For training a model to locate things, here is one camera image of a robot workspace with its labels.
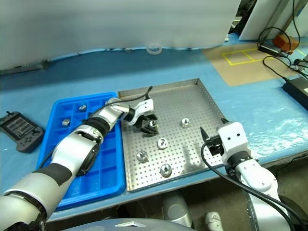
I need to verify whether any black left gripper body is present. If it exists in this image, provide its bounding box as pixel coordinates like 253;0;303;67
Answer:
139;114;153;131

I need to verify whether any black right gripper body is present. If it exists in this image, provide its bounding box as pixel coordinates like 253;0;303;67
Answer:
207;134;224;156

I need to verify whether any perforated steel tray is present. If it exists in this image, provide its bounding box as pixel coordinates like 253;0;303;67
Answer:
117;77;260;193

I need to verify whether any blue compartment tray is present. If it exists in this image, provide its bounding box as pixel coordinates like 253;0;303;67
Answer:
36;92;127;211

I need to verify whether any brown cardboard mat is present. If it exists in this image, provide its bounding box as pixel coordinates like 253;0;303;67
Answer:
201;41;308;87

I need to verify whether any grey rounded cylinder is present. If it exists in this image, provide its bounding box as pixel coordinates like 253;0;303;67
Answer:
162;192;193;228

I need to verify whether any white rounded foot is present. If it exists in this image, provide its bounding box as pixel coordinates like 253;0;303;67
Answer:
205;211;224;231

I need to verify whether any large black power adapter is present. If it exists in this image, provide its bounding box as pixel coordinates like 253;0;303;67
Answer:
282;76;308;112

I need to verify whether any small black adapter box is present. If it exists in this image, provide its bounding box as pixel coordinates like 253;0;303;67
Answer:
258;44;286;58

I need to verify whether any orange block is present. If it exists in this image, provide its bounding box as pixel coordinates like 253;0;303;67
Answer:
272;34;300;52

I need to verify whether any black background equipment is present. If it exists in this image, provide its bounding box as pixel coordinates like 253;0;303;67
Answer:
231;0;254;35

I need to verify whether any grey robot torso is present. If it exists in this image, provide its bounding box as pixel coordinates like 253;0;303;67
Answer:
64;217;201;231

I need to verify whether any white upright panel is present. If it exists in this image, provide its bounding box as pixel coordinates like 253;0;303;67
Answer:
238;0;294;42

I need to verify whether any white backdrop board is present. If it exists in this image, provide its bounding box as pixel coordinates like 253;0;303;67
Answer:
0;0;242;72

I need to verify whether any black handheld controller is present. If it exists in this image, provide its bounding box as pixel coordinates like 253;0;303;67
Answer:
0;111;46;154

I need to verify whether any dark grey long bar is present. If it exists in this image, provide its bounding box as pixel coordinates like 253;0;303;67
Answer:
0;59;51;76

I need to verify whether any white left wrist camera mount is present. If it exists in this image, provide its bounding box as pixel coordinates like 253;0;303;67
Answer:
127;99;155;126

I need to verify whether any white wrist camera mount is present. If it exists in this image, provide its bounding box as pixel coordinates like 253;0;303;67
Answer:
127;99;155;126
217;122;249;167

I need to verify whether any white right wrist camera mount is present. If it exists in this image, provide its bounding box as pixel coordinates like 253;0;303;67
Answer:
217;122;249;167

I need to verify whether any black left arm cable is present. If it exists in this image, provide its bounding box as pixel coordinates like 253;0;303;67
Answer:
38;86;154;169

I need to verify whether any white tape ring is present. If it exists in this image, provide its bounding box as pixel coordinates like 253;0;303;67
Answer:
146;45;163;55

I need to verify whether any black adapter cable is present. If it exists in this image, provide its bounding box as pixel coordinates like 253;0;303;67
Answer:
262;55;293;81

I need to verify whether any black looped cable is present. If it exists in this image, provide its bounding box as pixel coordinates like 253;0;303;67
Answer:
257;26;293;58

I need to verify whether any black hanging cable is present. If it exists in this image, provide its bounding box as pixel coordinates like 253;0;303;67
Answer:
292;0;302;52

